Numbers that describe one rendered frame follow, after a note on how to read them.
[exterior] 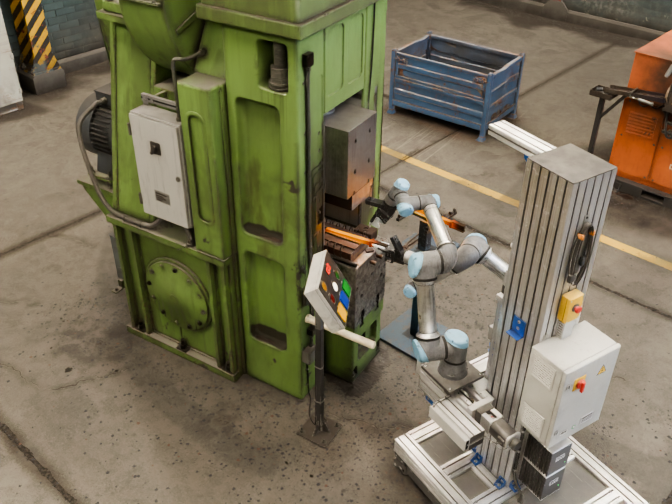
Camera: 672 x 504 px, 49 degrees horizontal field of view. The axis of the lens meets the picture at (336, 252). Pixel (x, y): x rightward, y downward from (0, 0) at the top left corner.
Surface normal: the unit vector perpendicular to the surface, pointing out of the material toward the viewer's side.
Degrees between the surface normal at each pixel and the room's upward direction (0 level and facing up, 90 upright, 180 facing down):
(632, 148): 90
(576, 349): 0
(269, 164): 89
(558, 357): 0
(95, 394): 0
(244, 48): 89
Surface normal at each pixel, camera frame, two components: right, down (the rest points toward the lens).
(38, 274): 0.01, -0.82
